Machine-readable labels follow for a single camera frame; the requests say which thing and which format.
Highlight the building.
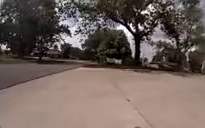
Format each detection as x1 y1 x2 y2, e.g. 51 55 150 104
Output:
44 49 63 58

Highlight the round green bushy tree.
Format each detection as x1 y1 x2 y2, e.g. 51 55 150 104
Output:
81 29 134 66

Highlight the grass verge across road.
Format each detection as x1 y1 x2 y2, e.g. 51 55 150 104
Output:
0 53 98 66

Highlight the pale concrete driveway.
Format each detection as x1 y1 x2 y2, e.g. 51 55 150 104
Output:
0 66 205 128

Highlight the grey asphalt road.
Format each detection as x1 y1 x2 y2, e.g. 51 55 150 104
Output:
0 62 84 94

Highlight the big tree with forked trunk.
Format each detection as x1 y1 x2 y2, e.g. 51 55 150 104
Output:
56 0 204 66

